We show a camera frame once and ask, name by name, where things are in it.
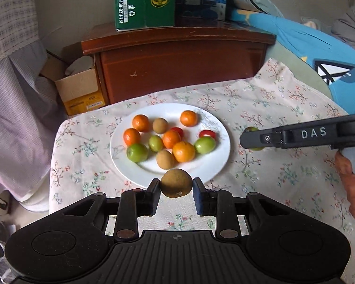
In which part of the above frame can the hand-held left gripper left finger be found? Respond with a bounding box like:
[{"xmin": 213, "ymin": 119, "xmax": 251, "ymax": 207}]
[{"xmin": 62, "ymin": 179, "xmax": 161, "ymax": 240}]

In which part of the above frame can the grey clothing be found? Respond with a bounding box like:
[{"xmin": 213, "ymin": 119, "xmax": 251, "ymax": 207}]
[{"xmin": 331, "ymin": 4, "xmax": 355, "ymax": 58}]

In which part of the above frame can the brown kiwi with pale spot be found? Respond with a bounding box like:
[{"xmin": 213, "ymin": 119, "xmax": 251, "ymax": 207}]
[{"xmin": 160, "ymin": 168, "xmax": 193, "ymax": 198}]

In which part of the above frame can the small green jujube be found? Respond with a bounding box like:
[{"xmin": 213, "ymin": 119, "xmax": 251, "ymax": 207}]
[{"xmin": 148, "ymin": 135, "xmax": 164, "ymax": 152}]

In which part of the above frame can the white oval plate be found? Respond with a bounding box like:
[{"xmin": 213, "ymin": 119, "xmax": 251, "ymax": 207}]
[{"xmin": 109, "ymin": 103, "xmax": 231, "ymax": 189}]

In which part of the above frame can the floral tablecloth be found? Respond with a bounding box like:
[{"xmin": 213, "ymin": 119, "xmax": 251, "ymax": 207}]
[{"xmin": 49, "ymin": 58, "xmax": 355, "ymax": 284}]

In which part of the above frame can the dark wooden cabinet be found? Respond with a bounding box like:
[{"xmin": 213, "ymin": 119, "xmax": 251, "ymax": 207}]
[{"xmin": 81, "ymin": 18, "xmax": 277, "ymax": 105}]

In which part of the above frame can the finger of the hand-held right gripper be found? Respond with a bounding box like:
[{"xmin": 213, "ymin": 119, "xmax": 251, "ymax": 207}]
[{"xmin": 240, "ymin": 127, "xmax": 284, "ymax": 151}]

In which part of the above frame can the lilac checked cloth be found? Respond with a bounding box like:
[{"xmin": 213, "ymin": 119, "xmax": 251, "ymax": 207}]
[{"xmin": 0, "ymin": 0, "xmax": 68, "ymax": 212}]

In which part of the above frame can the blue printed cloth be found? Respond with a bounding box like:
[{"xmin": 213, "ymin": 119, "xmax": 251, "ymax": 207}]
[{"xmin": 228, "ymin": 7, "xmax": 355, "ymax": 115}]

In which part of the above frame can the large orange mandarin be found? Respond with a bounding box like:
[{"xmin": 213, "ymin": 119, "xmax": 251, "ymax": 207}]
[{"xmin": 172, "ymin": 141, "xmax": 196, "ymax": 163}]

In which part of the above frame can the pale green cushion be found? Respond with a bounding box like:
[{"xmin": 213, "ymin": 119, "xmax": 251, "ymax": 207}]
[{"xmin": 265, "ymin": 49, "xmax": 335, "ymax": 99}]

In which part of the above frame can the cardboard box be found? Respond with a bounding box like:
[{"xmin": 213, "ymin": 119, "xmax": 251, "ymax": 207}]
[{"xmin": 40, "ymin": 49, "xmax": 105, "ymax": 116}]

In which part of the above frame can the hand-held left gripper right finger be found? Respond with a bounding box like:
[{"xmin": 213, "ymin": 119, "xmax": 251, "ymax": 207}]
[{"xmin": 193, "ymin": 177, "xmax": 293, "ymax": 240}]

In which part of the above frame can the green carton box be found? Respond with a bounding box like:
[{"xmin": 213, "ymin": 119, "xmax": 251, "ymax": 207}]
[{"xmin": 115, "ymin": 0, "xmax": 176, "ymax": 32}]

